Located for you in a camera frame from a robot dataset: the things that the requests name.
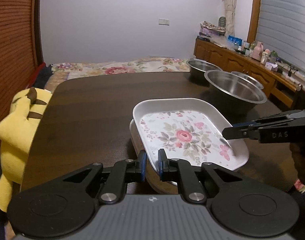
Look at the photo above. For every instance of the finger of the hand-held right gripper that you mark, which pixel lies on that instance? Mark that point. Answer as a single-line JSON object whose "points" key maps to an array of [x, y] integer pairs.
{"points": [[237, 132], [245, 123]]}

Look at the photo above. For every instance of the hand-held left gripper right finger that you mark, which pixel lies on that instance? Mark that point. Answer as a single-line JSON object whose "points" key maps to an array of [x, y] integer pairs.
{"points": [[162, 166]]}

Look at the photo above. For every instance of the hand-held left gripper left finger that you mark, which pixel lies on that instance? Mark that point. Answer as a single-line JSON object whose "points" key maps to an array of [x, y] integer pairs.
{"points": [[142, 166]]}

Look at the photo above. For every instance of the small floral white plate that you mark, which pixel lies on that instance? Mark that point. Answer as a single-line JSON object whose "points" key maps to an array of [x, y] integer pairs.
{"points": [[135, 140]]}

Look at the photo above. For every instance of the large steel bowl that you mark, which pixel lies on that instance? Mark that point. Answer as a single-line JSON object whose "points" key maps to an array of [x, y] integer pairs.
{"points": [[235, 90]]}

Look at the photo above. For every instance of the large floral white plate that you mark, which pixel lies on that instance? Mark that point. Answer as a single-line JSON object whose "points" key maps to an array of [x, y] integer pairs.
{"points": [[182, 132]]}

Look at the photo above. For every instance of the small steel bowl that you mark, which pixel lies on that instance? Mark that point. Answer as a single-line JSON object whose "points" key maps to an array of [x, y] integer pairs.
{"points": [[250, 78], [202, 67]]}

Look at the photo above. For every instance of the person's right hand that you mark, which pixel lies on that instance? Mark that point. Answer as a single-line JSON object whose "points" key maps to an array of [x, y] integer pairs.
{"points": [[303, 160]]}

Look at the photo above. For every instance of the white tissue box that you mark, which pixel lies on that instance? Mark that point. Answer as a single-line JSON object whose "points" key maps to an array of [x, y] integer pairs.
{"points": [[271, 66]]}

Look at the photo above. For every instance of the wooden cabinet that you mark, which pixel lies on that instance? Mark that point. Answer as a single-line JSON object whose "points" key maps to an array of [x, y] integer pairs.
{"points": [[232, 58]]}

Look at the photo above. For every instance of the white bottle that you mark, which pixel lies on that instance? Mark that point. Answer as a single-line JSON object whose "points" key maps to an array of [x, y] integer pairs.
{"points": [[265, 56]]}

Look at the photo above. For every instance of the pink thermos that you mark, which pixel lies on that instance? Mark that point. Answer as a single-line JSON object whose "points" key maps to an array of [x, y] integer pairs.
{"points": [[258, 51]]}

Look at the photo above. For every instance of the small green plant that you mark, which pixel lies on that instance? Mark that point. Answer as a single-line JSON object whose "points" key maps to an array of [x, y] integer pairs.
{"points": [[273, 55]]}

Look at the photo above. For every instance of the blue box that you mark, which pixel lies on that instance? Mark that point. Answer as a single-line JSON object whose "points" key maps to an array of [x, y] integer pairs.
{"points": [[234, 39]]}

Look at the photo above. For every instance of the clear plastic bag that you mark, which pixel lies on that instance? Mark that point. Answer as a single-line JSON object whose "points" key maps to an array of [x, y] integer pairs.
{"points": [[218, 42]]}

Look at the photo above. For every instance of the pink box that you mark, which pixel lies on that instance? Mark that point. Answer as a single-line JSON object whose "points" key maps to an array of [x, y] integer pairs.
{"points": [[210, 32]]}

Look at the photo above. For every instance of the floral blanket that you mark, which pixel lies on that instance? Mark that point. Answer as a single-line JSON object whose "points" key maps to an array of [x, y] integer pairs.
{"points": [[117, 67]]}

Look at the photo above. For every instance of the folded floral cloth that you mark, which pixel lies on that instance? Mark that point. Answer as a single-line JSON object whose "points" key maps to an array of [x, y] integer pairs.
{"points": [[211, 25]]}

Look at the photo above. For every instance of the small grey fan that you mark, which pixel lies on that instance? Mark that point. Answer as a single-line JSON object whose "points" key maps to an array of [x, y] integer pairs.
{"points": [[221, 21]]}

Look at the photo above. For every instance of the beige curtain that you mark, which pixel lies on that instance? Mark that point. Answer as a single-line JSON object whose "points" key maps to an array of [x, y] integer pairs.
{"points": [[230, 10]]}

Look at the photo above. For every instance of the yellow plush toy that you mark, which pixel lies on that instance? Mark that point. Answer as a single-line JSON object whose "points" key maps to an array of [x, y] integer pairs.
{"points": [[15, 135]]}

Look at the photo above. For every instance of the navy quilt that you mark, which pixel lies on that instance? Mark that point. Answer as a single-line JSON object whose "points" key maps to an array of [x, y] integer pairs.
{"points": [[42, 76]]}

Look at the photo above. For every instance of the louvered wooden wardrobe door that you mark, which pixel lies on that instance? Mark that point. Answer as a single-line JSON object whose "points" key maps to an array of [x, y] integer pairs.
{"points": [[12, 42]]}

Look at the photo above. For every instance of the wooden window frame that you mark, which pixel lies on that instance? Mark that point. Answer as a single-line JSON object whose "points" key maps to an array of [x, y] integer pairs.
{"points": [[255, 10]]}

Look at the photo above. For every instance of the white wall switch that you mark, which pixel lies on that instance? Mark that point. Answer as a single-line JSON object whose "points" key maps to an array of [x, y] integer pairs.
{"points": [[164, 21]]}

